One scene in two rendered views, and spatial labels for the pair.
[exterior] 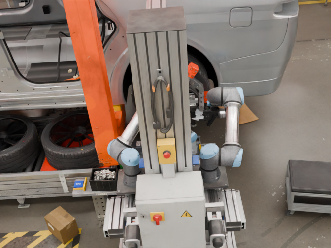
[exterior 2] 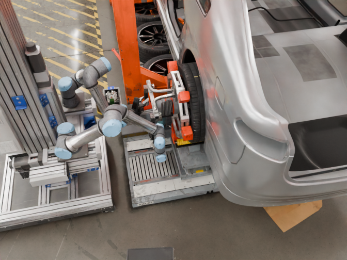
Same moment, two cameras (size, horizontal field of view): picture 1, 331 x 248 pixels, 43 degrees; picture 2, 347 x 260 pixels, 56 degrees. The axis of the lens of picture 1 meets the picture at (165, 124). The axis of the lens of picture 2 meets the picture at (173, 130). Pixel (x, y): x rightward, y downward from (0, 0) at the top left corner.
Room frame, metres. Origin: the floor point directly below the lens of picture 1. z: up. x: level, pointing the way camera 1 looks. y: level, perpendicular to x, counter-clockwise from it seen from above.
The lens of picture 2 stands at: (2.29, -1.93, 2.77)
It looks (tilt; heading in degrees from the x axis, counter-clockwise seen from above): 49 degrees down; 75
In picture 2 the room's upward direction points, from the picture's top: straight up
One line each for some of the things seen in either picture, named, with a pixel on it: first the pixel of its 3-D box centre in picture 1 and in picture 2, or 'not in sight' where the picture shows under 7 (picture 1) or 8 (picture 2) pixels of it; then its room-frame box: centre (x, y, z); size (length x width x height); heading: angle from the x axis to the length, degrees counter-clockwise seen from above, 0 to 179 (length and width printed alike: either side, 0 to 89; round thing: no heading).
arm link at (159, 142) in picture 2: not in sight; (159, 143); (2.57, -0.50, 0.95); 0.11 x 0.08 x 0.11; 79
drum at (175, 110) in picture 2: not in sight; (169, 106); (2.75, -0.06, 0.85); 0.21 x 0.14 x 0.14; 177
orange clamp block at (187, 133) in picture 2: (209, 96); (187, 133); (2.81, -0.37, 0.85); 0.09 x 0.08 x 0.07; 87
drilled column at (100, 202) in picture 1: (102, 205); not in sight; (2.32, 0.57, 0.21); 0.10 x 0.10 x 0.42; 87
